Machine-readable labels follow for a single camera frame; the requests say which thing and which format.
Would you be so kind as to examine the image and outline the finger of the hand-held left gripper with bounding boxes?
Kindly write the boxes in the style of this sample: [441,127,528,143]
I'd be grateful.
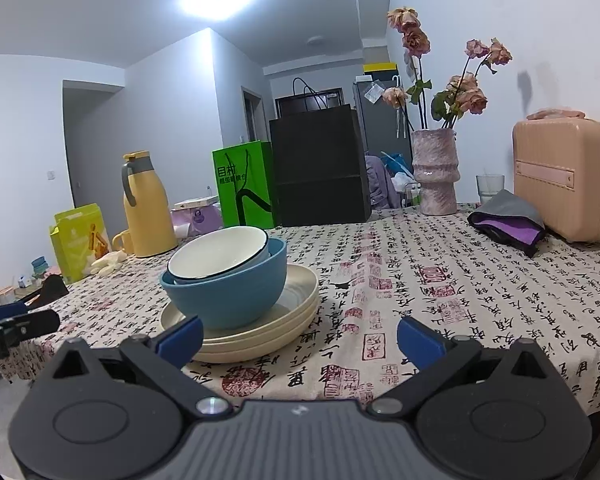
[0,309,61,347]
[0,302,31,322]

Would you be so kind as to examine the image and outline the flat white box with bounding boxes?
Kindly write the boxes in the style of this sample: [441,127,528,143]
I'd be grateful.
[174,195,216,211]

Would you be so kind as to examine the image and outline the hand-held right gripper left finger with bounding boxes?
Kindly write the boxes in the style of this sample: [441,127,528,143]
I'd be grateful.
[50,316,233,420]

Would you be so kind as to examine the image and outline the yellow-green snack box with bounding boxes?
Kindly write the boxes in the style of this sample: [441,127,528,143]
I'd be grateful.
[49,203,113,285]

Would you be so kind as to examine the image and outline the clear umbrella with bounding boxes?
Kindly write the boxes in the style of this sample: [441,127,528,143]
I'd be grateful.
[394,76,407,139]

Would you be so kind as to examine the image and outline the purple tissue pack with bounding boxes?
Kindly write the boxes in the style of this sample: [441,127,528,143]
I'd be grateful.
[171,203,224,238]

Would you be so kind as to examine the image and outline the dried pink roses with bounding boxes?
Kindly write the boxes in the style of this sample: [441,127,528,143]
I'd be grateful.
[382,6,513,133]

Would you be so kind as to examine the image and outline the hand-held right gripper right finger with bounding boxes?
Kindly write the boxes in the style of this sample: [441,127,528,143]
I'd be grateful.
[367,316,551,420]

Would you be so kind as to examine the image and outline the blue bowl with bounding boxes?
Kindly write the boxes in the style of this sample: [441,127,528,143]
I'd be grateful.
[160,237,288,331]

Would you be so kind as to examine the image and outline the pink hard case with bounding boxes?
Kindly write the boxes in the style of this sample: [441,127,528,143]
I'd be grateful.
[511,107,600,244]

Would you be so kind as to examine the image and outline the purple jacket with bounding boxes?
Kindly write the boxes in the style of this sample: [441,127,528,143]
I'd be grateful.
[365,155,398,210]

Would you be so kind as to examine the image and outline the grey refrigerator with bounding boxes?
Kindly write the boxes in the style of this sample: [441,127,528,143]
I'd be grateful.
[352,79,413,161]

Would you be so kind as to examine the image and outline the yellow black box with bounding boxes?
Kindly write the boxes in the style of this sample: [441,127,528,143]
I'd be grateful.
[362,61,398,77]

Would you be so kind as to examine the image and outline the black paper bag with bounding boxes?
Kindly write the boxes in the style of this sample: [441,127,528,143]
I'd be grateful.
[268,77,373,228]

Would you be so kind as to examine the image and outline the green paper bag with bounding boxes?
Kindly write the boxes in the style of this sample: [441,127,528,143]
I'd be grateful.
[211,140,276,229]

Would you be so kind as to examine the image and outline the clear drinking glass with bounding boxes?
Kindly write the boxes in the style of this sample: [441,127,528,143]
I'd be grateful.
[476,174,506,206]

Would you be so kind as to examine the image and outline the pink textured vase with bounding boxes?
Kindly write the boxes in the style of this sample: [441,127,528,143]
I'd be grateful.
[411,127,462,217]

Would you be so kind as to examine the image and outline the white bowl black rim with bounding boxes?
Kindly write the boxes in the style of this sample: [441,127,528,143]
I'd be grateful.
[167,226,271,281]
[172,242,272,287]

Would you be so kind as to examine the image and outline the calligraphy print tablecloth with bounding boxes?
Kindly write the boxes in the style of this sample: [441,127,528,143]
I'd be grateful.
[0,202,600,416]

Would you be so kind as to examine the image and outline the white rubber gloves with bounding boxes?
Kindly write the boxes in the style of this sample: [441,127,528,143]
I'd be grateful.
[90,250,128,276]

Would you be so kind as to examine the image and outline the blue plastic bag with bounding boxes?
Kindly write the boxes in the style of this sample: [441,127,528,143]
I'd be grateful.
[380,151,412,175]

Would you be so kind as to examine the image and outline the yellow thermos jug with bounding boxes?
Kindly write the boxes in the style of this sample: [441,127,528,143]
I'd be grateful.
[121,150,178,259]

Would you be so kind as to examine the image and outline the grey purple pouch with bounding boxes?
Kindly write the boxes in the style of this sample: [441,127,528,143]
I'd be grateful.
[467,189,547,259]

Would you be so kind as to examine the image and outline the grey interior door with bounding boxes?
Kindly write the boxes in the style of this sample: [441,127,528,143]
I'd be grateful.
[241,87,266,143]

